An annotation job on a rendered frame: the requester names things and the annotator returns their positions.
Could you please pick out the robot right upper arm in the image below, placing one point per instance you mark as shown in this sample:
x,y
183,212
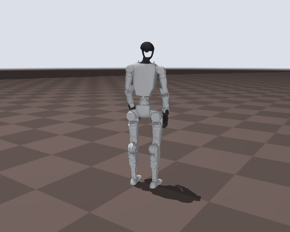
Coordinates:
x,y
162,79

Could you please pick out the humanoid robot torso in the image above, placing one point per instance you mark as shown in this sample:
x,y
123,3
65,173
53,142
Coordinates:
x,y
144,84

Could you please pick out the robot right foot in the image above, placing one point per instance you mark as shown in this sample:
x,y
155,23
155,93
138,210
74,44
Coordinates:
x,y
154,184

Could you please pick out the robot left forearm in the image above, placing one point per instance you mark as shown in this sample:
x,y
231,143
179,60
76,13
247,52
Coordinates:
x,y
129,98

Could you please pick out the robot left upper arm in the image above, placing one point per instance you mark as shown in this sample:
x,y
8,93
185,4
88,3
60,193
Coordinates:
x,y
129,77

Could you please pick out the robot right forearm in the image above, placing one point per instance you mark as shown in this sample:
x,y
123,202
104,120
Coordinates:
x,y
165,102

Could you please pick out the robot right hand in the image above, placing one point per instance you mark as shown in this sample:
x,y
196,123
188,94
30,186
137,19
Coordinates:
x,y
165,118

